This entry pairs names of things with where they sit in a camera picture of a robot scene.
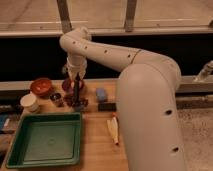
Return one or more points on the blue sponge block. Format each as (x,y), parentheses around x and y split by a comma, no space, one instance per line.
(101,95)

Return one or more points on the small metal cup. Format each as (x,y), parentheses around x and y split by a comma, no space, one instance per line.
(56,99)

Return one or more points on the cream spatula tool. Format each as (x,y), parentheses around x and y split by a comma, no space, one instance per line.
(112,125)

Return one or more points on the green plastic tray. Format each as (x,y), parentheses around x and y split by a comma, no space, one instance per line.
(45,140)

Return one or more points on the grey faucet fixture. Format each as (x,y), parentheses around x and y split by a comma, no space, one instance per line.
(205,72)

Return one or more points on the blue object at left edge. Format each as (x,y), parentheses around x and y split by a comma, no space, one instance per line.
(4,121)

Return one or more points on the dark maroon bowl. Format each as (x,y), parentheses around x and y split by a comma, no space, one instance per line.
(68,85)

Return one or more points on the red bowl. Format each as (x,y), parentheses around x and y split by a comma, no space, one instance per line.
(41,87)

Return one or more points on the black handled brush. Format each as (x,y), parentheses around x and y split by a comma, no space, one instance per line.
(76,91)

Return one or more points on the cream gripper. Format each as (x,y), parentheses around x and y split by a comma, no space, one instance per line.
(76,67)

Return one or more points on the black rectangular block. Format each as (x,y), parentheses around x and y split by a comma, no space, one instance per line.
(107,107)

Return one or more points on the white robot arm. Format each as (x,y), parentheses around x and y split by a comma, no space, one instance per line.
(145,99)

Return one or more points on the white cup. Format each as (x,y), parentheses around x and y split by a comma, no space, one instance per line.
(29,102)

